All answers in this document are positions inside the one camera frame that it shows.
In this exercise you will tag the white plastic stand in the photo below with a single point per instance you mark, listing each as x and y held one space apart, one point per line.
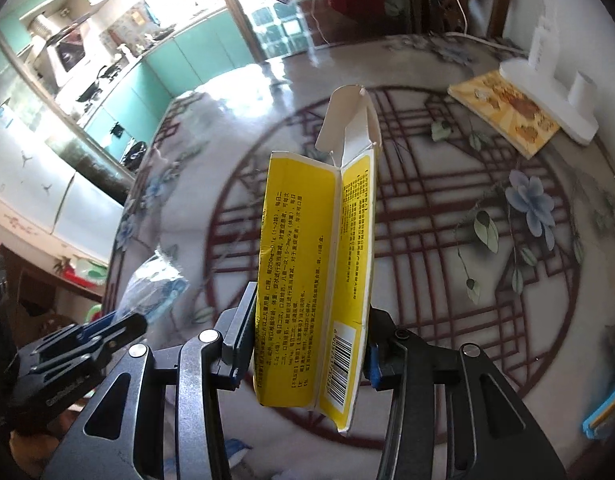
547 90

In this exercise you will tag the blue plastic object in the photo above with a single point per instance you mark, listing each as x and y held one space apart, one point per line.
607 420

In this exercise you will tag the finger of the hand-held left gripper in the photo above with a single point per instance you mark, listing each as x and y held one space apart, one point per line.
120 335
87 327

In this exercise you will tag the red plastic bag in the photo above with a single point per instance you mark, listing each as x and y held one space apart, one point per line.
70 271

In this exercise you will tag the yellow biscuit box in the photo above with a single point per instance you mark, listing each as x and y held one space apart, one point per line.
507 110

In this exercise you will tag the yellow medicine box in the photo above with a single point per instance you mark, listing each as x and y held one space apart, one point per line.
307 260

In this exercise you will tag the black wok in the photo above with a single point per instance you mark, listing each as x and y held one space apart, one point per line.
90 91

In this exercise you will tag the teal kitchen cabinets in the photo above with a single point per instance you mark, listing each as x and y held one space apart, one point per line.
197 55

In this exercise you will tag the teal wall cabinets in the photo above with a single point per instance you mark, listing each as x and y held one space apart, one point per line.
17 20

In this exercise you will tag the clear plastic wrapper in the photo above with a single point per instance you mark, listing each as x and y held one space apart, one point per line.
152 280

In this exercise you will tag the dark wooden chair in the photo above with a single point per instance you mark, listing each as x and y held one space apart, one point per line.
502 0

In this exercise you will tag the white refrigerator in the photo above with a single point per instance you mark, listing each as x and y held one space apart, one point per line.
32 180

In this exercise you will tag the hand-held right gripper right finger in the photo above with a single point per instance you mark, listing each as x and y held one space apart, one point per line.
374 370

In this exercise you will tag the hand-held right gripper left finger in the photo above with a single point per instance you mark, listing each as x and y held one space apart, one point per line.
240 330

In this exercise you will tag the floral printed tablecloth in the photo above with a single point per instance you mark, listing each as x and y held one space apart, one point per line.
437 260

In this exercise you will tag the steel range hood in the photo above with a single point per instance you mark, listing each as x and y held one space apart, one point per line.
62 50

